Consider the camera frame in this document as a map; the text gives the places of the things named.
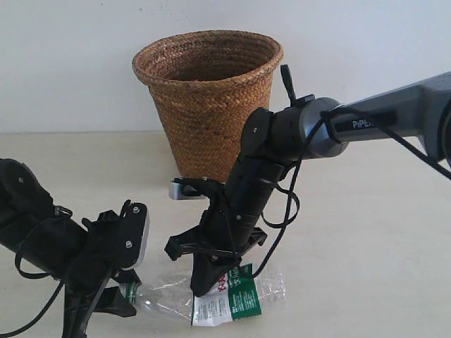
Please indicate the clear crushed plastic bottle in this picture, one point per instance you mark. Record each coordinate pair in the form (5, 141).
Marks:
(235, 296)

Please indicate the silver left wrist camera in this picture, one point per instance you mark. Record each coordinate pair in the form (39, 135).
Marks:
(133, 234)

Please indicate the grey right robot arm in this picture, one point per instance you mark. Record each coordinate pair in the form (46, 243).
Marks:
(275, 144)

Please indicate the brown woven wicker basket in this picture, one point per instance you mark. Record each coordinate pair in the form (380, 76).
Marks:
(204, 85)

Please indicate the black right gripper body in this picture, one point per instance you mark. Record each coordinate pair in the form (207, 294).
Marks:
(221, 231)

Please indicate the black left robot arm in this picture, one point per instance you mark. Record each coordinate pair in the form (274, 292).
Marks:
(32, 227)

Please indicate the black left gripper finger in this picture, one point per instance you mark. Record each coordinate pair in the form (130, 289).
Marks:
(110, 300)
(128, 277)

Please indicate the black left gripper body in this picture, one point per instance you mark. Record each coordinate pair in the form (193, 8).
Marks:
(92, 258)

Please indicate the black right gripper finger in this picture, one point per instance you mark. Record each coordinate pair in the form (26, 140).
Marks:
(206, 271)

